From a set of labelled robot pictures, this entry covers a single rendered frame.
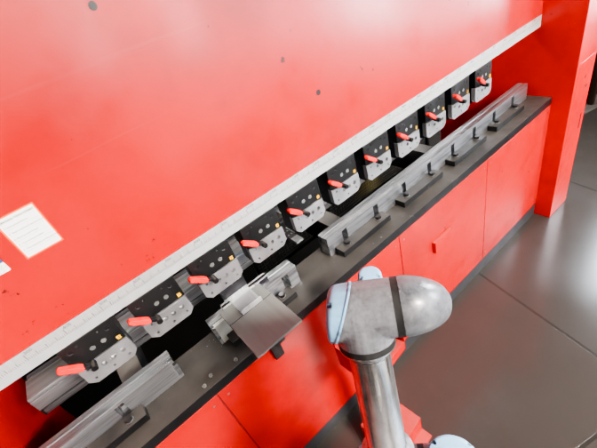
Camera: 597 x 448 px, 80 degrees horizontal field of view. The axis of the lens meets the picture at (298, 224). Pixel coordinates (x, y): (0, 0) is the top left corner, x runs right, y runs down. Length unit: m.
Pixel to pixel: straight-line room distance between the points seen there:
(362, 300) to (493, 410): 1.51
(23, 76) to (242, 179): 0.57
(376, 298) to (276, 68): 0.76
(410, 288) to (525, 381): 1.58
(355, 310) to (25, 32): 0.84
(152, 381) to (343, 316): 0.85
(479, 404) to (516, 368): 0.28
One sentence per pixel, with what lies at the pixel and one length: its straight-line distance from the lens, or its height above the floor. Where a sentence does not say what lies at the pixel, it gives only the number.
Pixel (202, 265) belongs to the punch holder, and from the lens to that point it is 1.18.
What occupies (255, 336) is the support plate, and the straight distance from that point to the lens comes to 1.21.
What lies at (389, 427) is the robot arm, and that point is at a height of 1.11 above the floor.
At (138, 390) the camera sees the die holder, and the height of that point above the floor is 0.96.
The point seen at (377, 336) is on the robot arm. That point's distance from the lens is 0.70.
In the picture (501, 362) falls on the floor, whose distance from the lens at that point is 2.25.
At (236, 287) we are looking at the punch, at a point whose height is 1.04.
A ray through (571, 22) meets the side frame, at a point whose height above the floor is 1.27.
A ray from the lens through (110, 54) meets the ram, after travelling 0.98.
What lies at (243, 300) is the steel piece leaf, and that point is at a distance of 1.33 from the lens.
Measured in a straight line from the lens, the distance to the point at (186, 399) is 1.36.
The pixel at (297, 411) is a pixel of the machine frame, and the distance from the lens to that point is 1.75.
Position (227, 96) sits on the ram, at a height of 1.66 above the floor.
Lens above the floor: 1.91
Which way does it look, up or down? 35 degrees down
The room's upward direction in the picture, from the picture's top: 19 degrees counter-clockwise
